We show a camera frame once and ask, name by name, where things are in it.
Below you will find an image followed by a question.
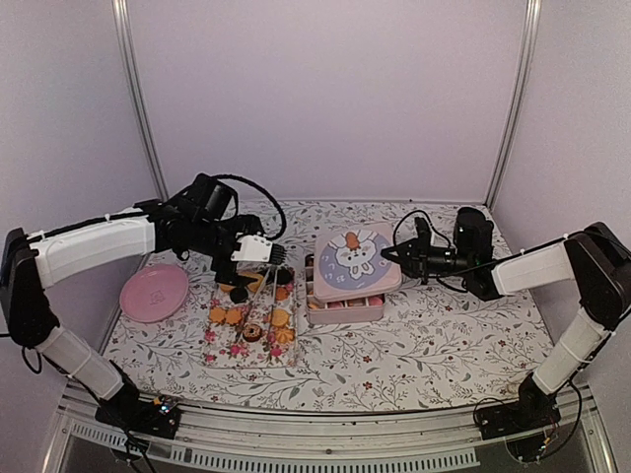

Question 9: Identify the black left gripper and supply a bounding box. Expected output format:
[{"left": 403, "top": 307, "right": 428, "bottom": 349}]
[{"left": 190, "top": 214, "right": 262, "bottom": 287}]

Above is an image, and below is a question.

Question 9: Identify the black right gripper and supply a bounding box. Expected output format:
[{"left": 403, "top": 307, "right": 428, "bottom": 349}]
[{"left": 381, "top": 233, "right": 473, "bottom": 286}]

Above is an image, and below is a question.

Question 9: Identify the clear tin lid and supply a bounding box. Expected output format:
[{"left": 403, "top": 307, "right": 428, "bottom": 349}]
[{"left": 313, "top": 222, "right": 402, "bottom": 303}]

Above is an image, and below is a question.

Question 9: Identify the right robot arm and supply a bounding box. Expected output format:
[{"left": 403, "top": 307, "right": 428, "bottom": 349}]
[{"left": 381, "top": 207, "right": 630, "bottom": 439}]

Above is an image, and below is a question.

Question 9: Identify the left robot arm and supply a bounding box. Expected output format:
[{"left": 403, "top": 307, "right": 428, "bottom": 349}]
[{"left": 1, "top": 173, "right": 286, "bottom": 431}]

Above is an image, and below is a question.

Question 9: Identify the black sandwich cookie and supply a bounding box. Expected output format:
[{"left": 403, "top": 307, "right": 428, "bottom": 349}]
[{"left": 229, "top": 287, "right": 249, "bottom": 304}]

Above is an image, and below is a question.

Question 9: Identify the pink tin with white dividers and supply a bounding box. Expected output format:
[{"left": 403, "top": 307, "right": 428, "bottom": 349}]
[{"left": 305, "top": 253, "right": 386, "bottom": 325}]

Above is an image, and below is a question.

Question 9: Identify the pink round plate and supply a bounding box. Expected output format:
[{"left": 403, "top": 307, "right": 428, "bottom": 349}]
[{"left": 119, "top": 264, "right": 189, "bottom": 324}]

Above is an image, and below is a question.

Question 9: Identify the chocolate sprinkle donut cookie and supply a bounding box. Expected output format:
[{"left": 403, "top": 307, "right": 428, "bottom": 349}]
[{"left": 242, "top": 323, "right": 263, "bottom": 343}]

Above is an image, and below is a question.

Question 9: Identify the yellow dotted round biscuit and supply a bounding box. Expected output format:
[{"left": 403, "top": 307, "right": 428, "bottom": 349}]
[{"left": 270, "top": 308, "right": 291, "bottom": 328}]

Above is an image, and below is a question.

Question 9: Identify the floral rectangular tray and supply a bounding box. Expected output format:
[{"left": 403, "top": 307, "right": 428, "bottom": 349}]
[{"left": 203, "top": 266, "right": 298, "bottom": 369}]

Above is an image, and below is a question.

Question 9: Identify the floral patterned tablecloth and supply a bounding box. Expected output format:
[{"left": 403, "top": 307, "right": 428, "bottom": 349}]
[{"left": 96, "top": 198, "right": 563, "bottom": 413}]

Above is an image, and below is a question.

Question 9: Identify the swirl butter cookie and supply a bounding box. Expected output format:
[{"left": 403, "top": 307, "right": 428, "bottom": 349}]
[{"left": 275, "top": 327, "right": 295, "bottom": 344}]

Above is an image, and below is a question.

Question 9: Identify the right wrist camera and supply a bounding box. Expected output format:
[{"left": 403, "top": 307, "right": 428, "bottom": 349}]
[{"left": 414, "top": 217, "right": 434, "bottom": 247}]

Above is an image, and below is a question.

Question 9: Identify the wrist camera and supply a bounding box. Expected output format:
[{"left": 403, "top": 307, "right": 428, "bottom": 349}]
[
  {"left": 414, "top": 217, "right": 434, "bottom": 247},
  {"left": 231, "top": 235, "right": 287, "bottom": 265}
]

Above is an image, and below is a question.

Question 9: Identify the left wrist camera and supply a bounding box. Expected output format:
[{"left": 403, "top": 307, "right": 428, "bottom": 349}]
[{"left": 231, "top": 235, "right": 287, "bottom": 265}]

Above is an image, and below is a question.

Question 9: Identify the aluminium front rail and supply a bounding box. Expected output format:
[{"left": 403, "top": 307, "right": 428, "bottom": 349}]
[{"left": 43, "top": 387, "right": 618, "bottom": 472}]

